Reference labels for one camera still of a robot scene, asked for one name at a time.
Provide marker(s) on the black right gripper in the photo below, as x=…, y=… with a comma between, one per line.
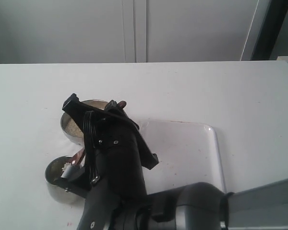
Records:
x=117, y=152

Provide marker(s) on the brown wooden spoon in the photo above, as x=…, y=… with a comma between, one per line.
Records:
x=78, y=157

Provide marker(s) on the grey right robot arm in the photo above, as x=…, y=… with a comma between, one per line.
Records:
x=199, y=206

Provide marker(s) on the steel rice bowl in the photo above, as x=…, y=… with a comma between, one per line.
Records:
x=65, y=118

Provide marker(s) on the beige grainy food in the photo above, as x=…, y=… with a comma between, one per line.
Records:
x=73, y=130

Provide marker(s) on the small steel cup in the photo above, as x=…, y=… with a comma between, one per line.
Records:
x=60, y=189

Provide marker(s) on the white plastic tray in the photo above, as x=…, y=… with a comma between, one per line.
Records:
x=188, y=153

